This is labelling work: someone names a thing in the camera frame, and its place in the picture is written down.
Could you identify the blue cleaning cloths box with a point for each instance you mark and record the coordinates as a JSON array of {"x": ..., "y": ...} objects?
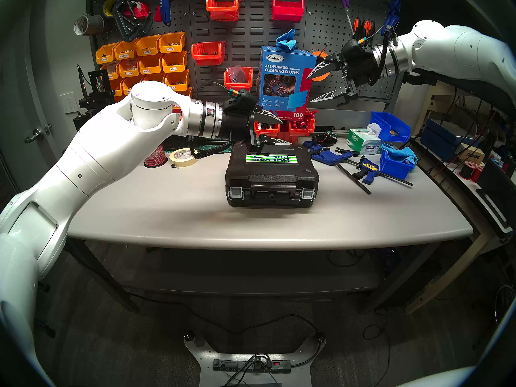
[{"x": 282, "y": 63}]

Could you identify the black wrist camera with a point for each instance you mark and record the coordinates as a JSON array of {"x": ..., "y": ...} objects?
[
  {"x": 354, "y": 49},
  {"x": 242, "y": 102}
]

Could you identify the black metal stand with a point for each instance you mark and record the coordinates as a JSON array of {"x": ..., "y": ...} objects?
[{"x": 96, "y": 102}]

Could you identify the orange-red wall bin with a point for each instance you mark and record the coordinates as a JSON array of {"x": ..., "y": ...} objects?
[{"x": 222, "y": 12}]

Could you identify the orange tape roll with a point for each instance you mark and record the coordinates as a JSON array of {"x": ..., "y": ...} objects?
[{"x": 322, "y": 77}]

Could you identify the dark louvered wall panel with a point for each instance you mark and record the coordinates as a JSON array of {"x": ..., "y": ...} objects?
[{"x": 254, "y": 31}]

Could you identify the dark blue crate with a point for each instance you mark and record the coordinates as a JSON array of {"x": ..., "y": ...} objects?
[{"x": 437, "y": 142}]

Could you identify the large blue bar clamp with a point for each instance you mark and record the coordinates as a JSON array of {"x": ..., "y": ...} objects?
[{"x": 328, "y": 157}]

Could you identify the black flat panel device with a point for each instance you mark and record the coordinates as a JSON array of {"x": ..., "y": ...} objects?
[{"x": 498, "y": 192}]

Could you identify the red wall bin with bag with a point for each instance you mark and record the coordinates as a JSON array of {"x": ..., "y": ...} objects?
[{"x": 238, "y": 86}]

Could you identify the small blue plastic bin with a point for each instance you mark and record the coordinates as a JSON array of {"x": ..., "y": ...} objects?
[{"x": 391, "y": 168}]

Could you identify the black plastic tool box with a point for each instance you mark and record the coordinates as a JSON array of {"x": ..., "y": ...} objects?
[{"x": 274, "y": 176}]

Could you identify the green white Kimtech wipes box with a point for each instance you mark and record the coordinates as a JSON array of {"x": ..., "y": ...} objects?
[{"x": 363, "y": 144}]

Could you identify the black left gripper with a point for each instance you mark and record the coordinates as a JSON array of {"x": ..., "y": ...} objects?
[{"x": 238, "y": 126}]

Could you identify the blue cloth in box opening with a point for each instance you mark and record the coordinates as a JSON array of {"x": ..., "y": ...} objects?
[{"x": 286, "y": 39}]

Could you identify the large blue plastic bin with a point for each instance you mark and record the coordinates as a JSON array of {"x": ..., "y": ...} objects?
[{"x": 397, "y": 128}]

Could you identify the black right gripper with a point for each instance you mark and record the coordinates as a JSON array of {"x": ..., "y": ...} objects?
[{"x": 365, "y": 67}]

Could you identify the yellow tape roll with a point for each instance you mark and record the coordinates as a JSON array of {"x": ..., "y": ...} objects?
[{"x": 104, "y": 10}]

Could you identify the black C-clamp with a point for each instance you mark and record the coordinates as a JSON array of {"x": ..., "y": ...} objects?
[{"x": 121, "y": 21}]

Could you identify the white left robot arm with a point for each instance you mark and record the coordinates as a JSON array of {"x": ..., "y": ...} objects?
[{"x": 100, "y": 148}]

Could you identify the white light switch plate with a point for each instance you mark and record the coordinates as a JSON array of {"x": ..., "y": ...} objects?
[{"x": 68, "y": 103}]

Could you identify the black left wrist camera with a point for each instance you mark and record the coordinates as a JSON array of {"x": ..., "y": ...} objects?
[{"x": 242, "y": 102}]

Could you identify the orange black screwdriver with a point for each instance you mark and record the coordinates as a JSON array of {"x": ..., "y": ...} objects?
[
  {"x": 356, "y": 27},
  {"x": 365, "y": 29},
  {"x": 371, "y": 29}
]

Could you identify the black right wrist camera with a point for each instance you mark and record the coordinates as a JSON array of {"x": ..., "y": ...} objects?
[{"x": 354, "y": 49}]

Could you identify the black monitor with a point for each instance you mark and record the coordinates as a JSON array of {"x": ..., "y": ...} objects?
[{"x": 435, "y": 3}]

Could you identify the dark table leg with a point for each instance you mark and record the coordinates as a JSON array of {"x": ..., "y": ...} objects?
[
  {"x": 105, "y": 277},
  {"x": 403, "y": 275}
]

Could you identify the red stacked bin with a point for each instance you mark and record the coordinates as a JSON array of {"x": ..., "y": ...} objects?
[{"x": 287, "y": 133}]

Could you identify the red bench bin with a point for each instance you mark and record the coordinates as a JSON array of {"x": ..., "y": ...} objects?
[
  {"x": 302, "y": 128},
  {"x": 268, "y": 129}
]

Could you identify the blue microfiber cloth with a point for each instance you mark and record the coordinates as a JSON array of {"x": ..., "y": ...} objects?
[{"x": 403, "y": 153}]

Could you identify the orange parts bin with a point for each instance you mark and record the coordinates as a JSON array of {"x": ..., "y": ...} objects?
[
  {"x": 174, "y": 61},
  {"x": 125, "y": 49},
  {"x": 116, "y": 86},
  {"x": 148, "y": 45},
  {"x": 155, "y": 77},
  {"x": 131, "y": 83},
  {"x": 111, "y": 69},
  {"x": 107, "y": 53},
  {"x": 185, "y": 92},
  {"x": 119, "y": 96},
  {"x": 150, "y": 63},
  {"x": 128, "y": 67},
  {"x": 177, "y": 80},
  {"x": 172, "y": 41}
]

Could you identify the small blue clamp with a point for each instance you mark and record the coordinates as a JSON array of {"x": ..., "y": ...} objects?
[{"x": 312, "y": 145}]

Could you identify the red white tape roll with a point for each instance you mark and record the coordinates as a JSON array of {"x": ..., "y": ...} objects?
[{"x": 139, "y": 11}]

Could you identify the grey duct tape roll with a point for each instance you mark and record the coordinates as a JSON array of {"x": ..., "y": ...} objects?
[{"x": 94, "y": 25}]

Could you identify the black power strip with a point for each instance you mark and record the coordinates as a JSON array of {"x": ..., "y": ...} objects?
[{"x": 242, "y": 366}]

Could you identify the beige masking tape roll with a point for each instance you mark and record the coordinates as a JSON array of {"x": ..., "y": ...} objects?
[{"x": 183, "y": 163}]

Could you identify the blue spring clamp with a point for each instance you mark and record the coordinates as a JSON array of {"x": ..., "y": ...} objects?
[{"x": 393, "y": 11}]

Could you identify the dark round-hole pegboard panel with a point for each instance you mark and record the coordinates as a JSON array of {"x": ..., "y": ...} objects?
[
  {"x": 182, "y": 15},
  {"x": 322, "y": 27}
]

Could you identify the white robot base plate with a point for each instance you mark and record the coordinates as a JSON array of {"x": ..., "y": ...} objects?
[{"x": 201, "y": 358}]

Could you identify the small cardboard box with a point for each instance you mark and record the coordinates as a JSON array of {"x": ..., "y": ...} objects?
[{"x": 472, "y": 155}]

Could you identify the blue red utility cutter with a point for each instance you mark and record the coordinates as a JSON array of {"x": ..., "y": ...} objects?
[{"x": 165, "y": 7}]

